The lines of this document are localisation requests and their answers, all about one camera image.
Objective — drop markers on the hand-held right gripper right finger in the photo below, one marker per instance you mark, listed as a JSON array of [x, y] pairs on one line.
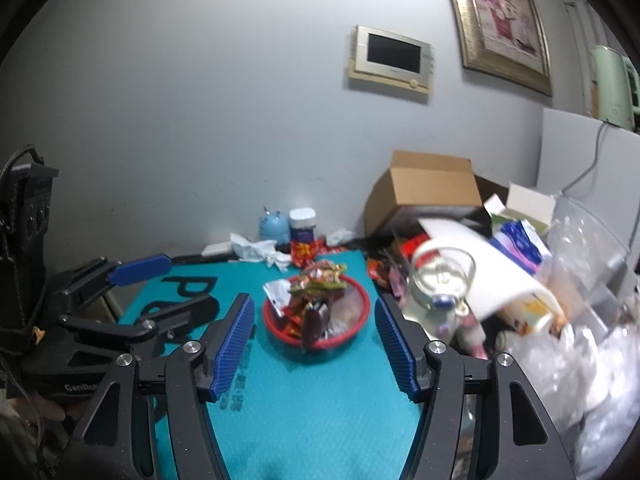
[[395, 350]]

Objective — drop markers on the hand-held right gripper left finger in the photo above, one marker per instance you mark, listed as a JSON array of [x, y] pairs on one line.
[[232, 345]]

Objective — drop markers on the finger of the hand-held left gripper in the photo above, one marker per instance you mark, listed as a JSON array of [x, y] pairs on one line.
[[140, 267], [180, 315]]

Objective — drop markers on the red plastic basket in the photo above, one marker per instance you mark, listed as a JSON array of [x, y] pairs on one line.
[[350, 337]]

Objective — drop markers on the person's left forearm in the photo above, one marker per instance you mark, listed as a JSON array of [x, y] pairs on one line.
[[20, 445]]

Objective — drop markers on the person's left hand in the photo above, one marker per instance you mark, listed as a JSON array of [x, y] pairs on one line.
[[45, 411]]

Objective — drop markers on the white astronaut figure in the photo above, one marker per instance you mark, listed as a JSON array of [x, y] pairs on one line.
[[440, 290]]

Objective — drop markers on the white flat device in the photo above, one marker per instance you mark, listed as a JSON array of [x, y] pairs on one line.
[[217, 249]]

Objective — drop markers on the pile of red snack packets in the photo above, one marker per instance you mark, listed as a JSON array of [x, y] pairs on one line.
[[387, 267]]

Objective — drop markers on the teal mat with black letters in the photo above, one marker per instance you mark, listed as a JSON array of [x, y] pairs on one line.
[[310, 410]]

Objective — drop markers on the small crumpled white tissue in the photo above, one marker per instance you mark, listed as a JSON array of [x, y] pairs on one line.
[[340, 236]]

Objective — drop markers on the white curved paper sheet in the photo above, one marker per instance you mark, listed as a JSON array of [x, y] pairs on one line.
[[500, 270]]

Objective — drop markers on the jar with white lid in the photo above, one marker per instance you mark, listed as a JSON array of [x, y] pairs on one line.
[[303, 225]]

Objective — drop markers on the printed snack box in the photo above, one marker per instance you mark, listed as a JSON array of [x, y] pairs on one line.
[[530, 316]]

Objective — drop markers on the purple tissue pack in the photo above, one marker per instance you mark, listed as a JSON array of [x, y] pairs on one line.
[[522, 245]]

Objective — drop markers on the cardboard box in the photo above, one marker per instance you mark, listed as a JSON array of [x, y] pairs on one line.
[[425, 185]]

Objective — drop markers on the pile of clear plastic bags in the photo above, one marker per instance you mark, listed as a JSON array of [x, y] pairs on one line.
[[590, 360]]

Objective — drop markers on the small white carton box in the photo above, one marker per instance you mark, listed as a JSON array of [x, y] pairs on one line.
[[530, 205]]

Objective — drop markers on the white heat sealer machine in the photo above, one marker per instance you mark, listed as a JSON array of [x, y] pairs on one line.
[[570, 150]]

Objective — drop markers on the green electric kettle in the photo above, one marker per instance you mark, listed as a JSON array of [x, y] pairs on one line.
[[612, 85]]

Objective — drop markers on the gold framed picture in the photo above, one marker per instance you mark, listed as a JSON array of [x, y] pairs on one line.
[[502, 20]]

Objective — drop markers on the wall intercom monitor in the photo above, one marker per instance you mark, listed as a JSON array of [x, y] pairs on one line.
[[392, 57]]

